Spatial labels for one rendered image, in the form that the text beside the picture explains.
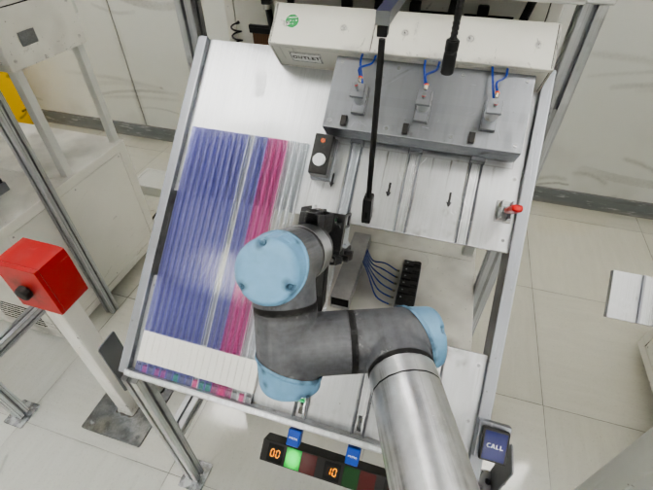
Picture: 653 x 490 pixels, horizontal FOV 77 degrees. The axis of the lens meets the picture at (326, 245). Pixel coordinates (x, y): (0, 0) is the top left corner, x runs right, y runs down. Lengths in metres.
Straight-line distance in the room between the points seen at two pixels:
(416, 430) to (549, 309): 1.75
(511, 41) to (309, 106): 0.37
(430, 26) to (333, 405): 0.68
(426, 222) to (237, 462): 1.10
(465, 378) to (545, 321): 1.31
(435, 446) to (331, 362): 0.14
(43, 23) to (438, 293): 1.48
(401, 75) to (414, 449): 0.60
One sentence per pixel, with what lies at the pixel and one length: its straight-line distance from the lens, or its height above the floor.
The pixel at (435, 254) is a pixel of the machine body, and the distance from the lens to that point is 1.26.
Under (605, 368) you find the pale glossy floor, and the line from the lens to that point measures 2.03.
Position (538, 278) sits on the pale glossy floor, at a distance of 2.24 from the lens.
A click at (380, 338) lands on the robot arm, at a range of 0.47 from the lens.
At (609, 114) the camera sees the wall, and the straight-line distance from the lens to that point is 2.56.
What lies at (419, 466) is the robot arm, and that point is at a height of 1.10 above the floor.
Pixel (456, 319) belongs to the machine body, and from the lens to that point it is 1.11.
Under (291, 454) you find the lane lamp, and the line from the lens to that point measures 0.85.
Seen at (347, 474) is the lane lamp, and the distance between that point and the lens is 0.84.
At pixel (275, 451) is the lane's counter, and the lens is 0.86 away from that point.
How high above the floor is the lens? 1.46
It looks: 43 degrees down
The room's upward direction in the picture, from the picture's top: straight up
